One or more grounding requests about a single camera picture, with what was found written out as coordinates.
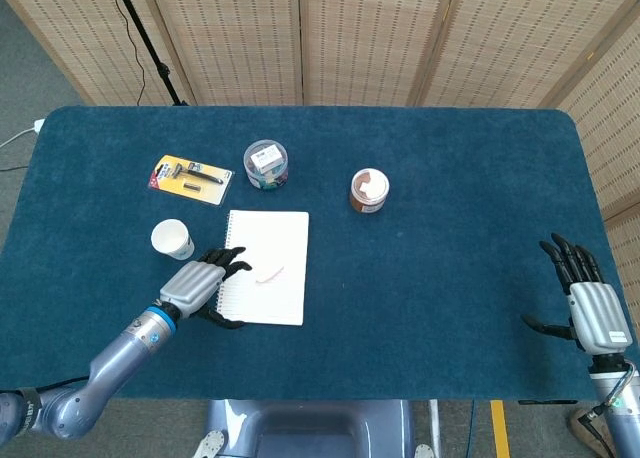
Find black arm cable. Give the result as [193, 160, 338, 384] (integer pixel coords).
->
[19, 374, 92, 392]
[575, 362, 640, 458]

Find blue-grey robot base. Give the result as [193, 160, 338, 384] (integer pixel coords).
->
[192, 399, 437, 458]

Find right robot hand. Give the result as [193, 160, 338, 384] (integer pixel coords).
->
[520, 232, 634, 355]

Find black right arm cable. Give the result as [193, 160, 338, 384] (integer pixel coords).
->
[575, 362, 640, 458]

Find white power strip with cord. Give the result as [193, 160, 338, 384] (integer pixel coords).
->
[0, 119, 47, 150]

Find blue table cloth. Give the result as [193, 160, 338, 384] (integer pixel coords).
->
[0, 105, 624, 404]

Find small white cardboard box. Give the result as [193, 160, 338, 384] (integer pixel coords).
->
[251, 146, 282, 173]

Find white spiral notebook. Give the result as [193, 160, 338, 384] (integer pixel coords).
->
[215, 209, 310, 328]

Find razor in yellow blister pack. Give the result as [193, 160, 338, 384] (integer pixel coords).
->
[147, 153, 235, 208]

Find white metal table leg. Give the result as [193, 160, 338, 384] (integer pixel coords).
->
[427, 399, 443, 454]

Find thin black cable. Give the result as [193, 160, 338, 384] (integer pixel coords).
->
[103, 0, 146, 107]

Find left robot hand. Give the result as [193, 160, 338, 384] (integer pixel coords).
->
[159, 246, 253, 331]

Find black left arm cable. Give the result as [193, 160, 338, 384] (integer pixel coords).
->
[19, 374, 92, 392]

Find paper cup blue flower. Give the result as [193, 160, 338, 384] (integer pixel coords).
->
[150, 218, 196, 261]

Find tan shoe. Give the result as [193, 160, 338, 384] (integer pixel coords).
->
[569, 406, 619, 458]

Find black tripod stand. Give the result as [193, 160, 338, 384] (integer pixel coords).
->
[110, 0, 190, 107]

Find clear jar of binder clips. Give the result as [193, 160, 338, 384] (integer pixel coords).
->
[242, 138, 290, 192]

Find brown lidded cup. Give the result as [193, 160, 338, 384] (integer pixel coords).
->
[348, 167, 391, 215]

